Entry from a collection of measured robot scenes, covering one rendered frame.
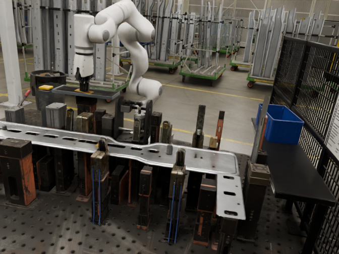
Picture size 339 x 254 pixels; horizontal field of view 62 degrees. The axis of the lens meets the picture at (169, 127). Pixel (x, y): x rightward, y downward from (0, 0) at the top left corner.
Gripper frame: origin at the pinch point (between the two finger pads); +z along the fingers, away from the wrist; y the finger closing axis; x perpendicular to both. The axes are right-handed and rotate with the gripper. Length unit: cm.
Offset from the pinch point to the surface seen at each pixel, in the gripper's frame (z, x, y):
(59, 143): 27.9, -7.5, 9.6
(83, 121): 22.3, -6.2, -9.3
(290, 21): -42, 145, -717
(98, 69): 88, -214, -386
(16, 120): 30, -47, -6
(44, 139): 28.3, -16.8, 9.1
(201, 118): 11, 54, -21
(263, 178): 21, 87, 7
